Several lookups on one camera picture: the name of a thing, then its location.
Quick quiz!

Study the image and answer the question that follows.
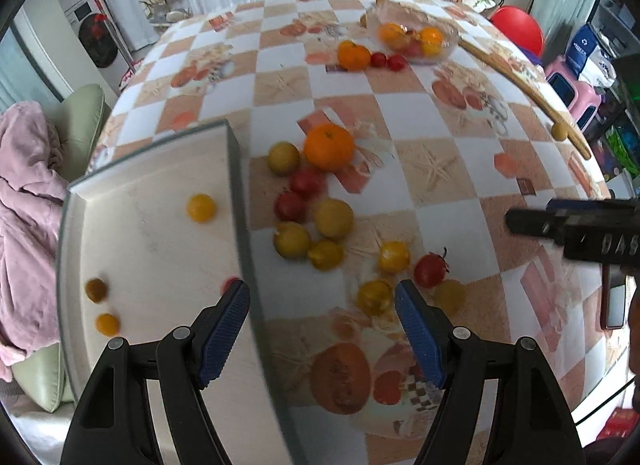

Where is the red tomato with stem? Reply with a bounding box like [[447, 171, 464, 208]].
[[413, 248, 449, 289]]

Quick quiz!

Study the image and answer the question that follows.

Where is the yellow cherry tomato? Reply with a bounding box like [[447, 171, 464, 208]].
[[186, 194, 217, 223], [378, 241, 411, 275]]

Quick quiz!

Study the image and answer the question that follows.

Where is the orange small tomato tray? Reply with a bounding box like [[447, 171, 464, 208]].
[[94, 313, 120, 337]]

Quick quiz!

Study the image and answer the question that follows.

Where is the yellow green plum lower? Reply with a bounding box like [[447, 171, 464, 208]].
[[273, 222, 311, 260]]

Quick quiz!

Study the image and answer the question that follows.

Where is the red cherry tomato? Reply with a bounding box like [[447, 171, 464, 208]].
[[370, 52, 387, 68], [386, 54, 408, 73], [220, 277, 239, 296]]

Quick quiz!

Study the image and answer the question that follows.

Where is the pink blanket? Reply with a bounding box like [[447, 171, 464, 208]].
[[1, 101, 67, 383]]

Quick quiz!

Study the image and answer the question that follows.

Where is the large orange near tray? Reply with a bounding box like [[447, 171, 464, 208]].
[[303, 122, 356, 172]]

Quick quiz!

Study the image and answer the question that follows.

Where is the white rectangular tray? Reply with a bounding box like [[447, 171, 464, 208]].
[[56, 119, 304, 464]]

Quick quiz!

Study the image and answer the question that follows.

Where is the white swan ornament stand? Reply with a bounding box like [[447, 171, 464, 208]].
[[140, 0, 192, 36]]

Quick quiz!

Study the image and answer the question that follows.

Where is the red tomato orange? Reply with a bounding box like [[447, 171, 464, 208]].
[[288, 168, 326, 200], [273, 192, 307, 223]]

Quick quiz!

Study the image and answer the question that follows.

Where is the white washing machine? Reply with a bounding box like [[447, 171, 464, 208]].
[[58, 0, 134, 95]]

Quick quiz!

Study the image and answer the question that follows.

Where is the long wooden stick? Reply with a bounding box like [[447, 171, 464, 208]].
[[458, 38, 592, 160]]

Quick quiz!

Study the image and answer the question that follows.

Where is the pink plastic stool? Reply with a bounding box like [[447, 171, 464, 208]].
[[544, 55, 602, 131]]

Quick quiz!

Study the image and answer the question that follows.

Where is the small plum by stick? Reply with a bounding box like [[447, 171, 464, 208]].
[[550, 122, 568, 142]]

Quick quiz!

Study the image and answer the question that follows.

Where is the yellow plum small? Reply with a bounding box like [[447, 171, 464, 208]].
[[307, 239, 345, 271]]

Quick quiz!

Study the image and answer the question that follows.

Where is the checkered fruit print tablecloth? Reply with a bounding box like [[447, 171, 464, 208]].
[[92, 0, 620, 464]]

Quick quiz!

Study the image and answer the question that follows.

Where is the red tomato lower near orange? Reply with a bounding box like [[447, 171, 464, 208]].
[[273, 192, 307, 223]]

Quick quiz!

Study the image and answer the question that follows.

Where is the yellow cherry tomato on table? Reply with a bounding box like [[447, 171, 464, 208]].
[[378, 241, 411, 275]]

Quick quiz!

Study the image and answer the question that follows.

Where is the red tomato upper near orange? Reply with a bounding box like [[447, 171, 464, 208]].
[[288, 168, 326, 200]]

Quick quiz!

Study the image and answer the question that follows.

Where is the olive yellow plum fruit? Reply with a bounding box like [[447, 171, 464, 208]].
[[85, 277, 108, 303]]

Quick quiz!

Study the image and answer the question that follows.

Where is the far orange near bowl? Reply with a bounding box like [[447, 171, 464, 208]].
[[336, 40, 371, 72]]

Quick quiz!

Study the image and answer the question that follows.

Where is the yellow green plum beside orange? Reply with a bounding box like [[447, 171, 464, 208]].
[[267, 142, 300, 177]]

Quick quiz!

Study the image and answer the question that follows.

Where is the red balloon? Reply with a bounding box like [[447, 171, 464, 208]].
[[489, 6, 544, 58]]

